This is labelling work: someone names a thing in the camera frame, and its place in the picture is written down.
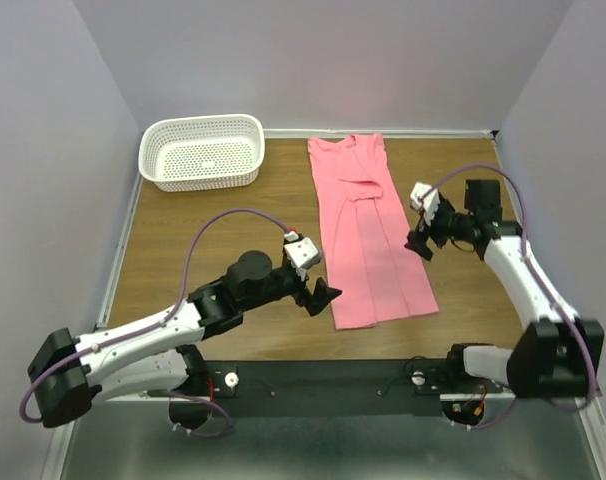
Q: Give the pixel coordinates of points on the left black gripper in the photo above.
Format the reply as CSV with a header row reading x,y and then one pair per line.
x,y
322,295

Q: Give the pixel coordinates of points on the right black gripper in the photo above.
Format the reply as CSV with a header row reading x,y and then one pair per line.
x,y
416,241

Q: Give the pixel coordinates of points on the pink t shirt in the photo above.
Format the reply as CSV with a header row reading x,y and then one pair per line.
x,y
363,229

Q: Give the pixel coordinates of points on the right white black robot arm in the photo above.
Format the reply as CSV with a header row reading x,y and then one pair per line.
x,y
558,354

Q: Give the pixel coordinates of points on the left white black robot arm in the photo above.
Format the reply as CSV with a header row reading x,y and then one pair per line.
x,y
68,373

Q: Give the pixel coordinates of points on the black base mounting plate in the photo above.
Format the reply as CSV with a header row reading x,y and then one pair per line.
x,y
417,386

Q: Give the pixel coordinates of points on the white perforated plastic basket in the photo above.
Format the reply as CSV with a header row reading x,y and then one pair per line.
x,y
202,153

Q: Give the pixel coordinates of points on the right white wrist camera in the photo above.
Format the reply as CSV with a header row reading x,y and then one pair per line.
x,y
424,199

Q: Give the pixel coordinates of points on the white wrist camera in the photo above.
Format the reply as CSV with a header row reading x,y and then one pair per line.
x,y
424,199
301,253

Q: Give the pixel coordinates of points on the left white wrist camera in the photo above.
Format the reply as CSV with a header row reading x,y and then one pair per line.
x,y
301,253

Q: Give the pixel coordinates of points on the aluminium frame rail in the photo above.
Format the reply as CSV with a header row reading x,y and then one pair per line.
x,y
133,439

